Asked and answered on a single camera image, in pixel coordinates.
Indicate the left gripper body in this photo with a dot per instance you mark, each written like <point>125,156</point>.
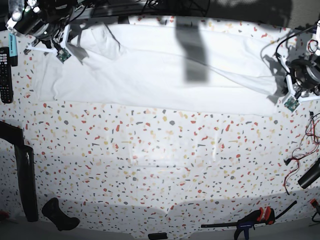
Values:
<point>302,78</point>

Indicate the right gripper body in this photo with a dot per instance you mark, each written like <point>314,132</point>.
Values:
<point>48,38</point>

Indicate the white T-shirt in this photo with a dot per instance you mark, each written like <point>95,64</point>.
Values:
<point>178,68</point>

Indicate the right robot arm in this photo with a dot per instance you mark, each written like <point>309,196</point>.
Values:
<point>45,20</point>

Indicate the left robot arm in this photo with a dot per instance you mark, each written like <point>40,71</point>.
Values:
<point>312,46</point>

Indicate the teal highlighter marker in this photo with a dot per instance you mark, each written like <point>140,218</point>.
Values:
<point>13,51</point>

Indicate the dark grey tab top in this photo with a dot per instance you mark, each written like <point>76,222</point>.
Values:
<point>123,20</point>

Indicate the black TV remote control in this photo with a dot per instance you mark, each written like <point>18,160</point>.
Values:
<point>6,88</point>

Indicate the black cylinder right edge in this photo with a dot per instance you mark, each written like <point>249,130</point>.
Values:
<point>310,176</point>

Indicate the black bar clamp left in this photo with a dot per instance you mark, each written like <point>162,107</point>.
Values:
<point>24,156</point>

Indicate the orange clip right edge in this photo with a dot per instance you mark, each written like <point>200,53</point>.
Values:
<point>314,203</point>

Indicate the black orange bar clamp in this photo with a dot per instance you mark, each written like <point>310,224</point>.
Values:
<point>248,222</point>

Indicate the terrazzo pattern table cloth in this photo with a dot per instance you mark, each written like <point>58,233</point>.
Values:
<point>142,170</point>

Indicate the small black box bottom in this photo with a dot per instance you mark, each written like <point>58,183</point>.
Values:
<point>158,236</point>

